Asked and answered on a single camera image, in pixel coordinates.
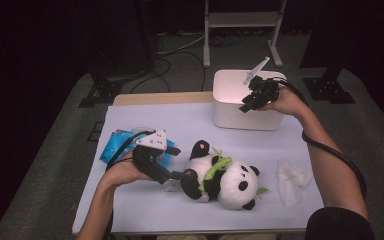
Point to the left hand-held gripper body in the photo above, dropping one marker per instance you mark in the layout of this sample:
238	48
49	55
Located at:
146	156

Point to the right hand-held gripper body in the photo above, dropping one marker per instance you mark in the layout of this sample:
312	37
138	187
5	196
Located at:
263	90

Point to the white storage bin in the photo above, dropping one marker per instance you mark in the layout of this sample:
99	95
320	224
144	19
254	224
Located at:
240	116

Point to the blue wet wipes pack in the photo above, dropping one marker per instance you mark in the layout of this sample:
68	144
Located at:
111	146

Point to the panda plush toy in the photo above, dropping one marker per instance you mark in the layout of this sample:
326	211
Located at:
233	186

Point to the white wet wipe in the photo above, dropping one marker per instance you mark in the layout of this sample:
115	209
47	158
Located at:
293	183

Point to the person's right hand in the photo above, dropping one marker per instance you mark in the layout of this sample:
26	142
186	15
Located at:
286	101

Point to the person's left hand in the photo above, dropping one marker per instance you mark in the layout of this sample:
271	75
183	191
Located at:
126	173

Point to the white table cover sheet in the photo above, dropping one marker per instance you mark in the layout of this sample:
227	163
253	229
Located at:
180	116

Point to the black stand base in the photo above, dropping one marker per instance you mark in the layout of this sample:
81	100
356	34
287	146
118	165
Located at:
328	90
105	90

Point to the white metal stand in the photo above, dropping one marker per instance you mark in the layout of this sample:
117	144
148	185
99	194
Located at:
240	19

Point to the person's black shirt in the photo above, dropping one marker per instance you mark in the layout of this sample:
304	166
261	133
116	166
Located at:
340	225

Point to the black square floor frame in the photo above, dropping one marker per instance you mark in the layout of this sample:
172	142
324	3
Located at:
89	136

